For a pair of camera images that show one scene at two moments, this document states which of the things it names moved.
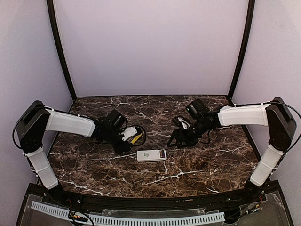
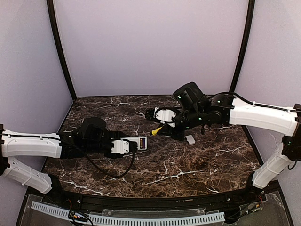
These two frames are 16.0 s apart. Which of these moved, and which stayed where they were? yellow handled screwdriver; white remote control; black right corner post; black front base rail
Moved: white remote control; yellow handled screwdriver
Stayed: black right corner post; black front base rail
